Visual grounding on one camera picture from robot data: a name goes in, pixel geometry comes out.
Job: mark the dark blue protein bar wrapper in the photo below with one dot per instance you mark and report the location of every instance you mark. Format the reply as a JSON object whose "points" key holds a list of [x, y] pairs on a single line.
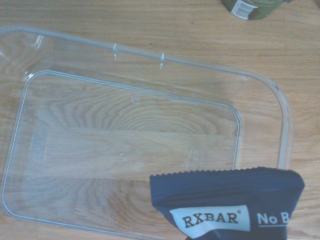
{"points": [[225, 200]]}

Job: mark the clear plastic rectangular container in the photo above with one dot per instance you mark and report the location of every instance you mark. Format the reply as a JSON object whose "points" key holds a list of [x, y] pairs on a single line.
{"points": [[125, 140]]}

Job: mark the green can with barcode label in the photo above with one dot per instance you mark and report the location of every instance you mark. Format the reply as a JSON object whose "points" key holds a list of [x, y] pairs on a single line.
{"points": [[252, 8]]}

